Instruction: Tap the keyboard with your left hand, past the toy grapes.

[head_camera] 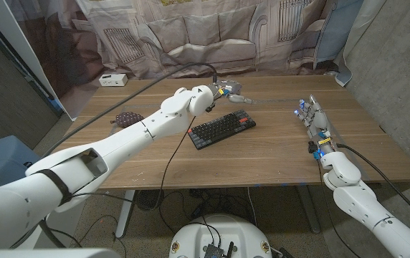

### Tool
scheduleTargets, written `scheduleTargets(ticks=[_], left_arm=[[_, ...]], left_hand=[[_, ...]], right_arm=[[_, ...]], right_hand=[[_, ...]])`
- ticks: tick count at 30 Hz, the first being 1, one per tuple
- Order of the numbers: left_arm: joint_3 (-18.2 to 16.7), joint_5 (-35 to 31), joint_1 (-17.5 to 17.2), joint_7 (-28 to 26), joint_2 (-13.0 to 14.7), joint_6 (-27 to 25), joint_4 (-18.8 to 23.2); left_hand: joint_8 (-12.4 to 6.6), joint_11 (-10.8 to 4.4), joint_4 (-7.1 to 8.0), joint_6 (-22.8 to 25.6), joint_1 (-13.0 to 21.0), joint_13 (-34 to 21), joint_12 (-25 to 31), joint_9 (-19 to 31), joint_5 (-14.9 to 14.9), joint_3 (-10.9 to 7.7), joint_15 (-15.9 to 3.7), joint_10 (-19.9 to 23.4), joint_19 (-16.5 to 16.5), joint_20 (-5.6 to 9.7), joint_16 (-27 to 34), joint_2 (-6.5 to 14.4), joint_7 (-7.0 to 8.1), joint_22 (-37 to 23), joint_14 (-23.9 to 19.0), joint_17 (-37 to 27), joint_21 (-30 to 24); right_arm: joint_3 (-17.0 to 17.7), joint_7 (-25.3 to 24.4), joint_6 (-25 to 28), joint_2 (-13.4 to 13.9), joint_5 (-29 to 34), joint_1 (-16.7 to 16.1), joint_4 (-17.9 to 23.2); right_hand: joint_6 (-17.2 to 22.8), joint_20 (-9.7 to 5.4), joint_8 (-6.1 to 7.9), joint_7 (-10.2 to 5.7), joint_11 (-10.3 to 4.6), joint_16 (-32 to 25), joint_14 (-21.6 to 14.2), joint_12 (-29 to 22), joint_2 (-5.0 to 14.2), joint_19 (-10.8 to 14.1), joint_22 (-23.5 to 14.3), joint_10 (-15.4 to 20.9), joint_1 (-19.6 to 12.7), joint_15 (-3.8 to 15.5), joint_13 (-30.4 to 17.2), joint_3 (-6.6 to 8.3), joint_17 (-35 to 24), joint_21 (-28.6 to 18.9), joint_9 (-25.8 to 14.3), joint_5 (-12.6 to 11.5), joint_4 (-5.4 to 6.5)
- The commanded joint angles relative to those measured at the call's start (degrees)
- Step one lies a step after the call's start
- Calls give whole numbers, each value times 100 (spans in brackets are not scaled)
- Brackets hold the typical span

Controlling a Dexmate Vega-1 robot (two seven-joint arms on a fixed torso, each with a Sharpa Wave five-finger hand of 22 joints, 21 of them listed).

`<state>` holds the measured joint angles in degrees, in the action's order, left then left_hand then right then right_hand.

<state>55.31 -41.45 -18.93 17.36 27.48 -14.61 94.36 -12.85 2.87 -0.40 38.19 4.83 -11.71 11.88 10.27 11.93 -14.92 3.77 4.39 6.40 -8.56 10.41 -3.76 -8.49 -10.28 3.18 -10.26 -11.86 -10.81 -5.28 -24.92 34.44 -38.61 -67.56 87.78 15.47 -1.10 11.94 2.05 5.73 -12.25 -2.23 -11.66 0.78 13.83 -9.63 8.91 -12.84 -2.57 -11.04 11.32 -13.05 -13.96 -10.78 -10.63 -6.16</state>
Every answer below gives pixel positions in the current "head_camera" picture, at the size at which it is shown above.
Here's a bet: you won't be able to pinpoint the printed sofa room backdrop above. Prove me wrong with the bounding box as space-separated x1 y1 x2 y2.
4 0 387 121

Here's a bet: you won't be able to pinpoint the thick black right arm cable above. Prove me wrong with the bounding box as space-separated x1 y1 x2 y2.
335 143 410 229

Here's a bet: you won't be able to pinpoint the black keyboard with orange keys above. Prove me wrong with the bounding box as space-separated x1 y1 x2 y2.
186 108 257 151

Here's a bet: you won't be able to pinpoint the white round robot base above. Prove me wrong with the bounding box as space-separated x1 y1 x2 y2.
168 214 273 258

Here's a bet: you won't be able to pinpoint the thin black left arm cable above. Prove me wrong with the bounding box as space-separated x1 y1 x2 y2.
70 115 197 216

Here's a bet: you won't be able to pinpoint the grey-blue storage bin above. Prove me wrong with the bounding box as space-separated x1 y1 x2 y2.
0 135 43 194

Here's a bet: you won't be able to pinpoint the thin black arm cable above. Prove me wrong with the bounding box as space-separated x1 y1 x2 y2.
317 160 363 258
70 115 197 216

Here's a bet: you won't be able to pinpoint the black round floor fan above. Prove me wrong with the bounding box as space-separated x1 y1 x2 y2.
135 188 165 211

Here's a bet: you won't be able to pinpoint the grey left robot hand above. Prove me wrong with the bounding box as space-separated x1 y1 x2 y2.
210 79 254 105

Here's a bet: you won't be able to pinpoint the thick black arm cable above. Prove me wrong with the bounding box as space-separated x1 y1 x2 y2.
38 62 219 249
335 143 410 229

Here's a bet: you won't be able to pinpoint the white leaning board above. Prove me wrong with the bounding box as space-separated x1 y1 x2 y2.
0 0 77 121

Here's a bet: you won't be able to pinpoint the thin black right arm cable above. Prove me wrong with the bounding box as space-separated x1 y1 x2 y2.
317 160 363 258

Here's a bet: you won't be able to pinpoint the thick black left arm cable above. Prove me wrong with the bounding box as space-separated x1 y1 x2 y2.
38 62 219 249

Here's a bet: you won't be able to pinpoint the black electronics module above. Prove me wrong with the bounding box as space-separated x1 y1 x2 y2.
203 242 234 258

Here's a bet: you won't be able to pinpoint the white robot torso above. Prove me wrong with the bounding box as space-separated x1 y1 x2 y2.
0 247 120 258

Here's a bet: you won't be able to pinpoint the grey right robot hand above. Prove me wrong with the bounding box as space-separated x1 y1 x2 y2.
294 94 336 153

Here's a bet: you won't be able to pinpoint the purple toy grapes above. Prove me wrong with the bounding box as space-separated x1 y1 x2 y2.
110 111 145 129

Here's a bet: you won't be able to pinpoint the white power strip box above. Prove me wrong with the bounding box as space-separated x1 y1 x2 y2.
98 73 129 87

